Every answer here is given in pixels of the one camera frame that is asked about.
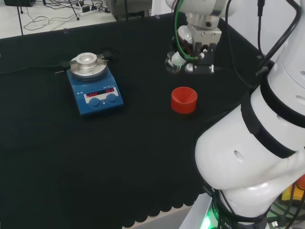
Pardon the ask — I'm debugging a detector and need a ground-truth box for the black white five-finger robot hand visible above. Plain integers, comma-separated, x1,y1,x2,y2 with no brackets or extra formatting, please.
165,24,223,75

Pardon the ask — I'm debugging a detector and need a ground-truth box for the clear glass round-bottom flask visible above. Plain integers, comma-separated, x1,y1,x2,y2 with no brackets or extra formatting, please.
164,51,186,75

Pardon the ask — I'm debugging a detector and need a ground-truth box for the heater with blue base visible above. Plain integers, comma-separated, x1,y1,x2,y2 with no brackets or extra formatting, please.
61,49,124,118

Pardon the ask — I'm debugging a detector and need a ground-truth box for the grey metal cabinet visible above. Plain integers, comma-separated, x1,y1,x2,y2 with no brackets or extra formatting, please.
106,0,153,21

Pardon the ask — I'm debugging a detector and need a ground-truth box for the white power strip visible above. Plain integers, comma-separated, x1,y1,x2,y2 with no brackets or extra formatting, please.
79,8,106,17

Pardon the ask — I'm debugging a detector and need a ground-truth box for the black bench cloth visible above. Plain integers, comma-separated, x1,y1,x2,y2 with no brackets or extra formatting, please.
0,11,275,229

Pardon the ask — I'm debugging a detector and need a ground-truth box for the yellow stop button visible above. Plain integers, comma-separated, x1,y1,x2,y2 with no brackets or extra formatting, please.
281,175,305,206

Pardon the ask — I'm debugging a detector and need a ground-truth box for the black box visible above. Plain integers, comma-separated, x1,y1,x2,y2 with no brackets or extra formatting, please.
3,0,37,8

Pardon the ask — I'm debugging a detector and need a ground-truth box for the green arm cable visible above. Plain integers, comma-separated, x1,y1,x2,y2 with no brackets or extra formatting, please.
172,0,203,61

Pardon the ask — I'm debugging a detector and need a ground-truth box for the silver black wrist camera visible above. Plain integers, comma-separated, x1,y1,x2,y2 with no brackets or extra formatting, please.
184,62,215,75

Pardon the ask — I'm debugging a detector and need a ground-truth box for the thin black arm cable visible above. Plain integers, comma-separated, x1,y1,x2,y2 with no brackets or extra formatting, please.
224,20,254,91

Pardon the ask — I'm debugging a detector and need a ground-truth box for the red ribbed flask ring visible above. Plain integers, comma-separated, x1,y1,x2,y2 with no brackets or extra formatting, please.
171,86,198,113

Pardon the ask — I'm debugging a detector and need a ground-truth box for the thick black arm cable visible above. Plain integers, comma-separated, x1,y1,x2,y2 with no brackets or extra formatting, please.
255,0,302,76

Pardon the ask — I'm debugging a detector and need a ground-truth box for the black heater power cable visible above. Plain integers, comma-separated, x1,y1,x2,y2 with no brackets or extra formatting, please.
0,62,63,75

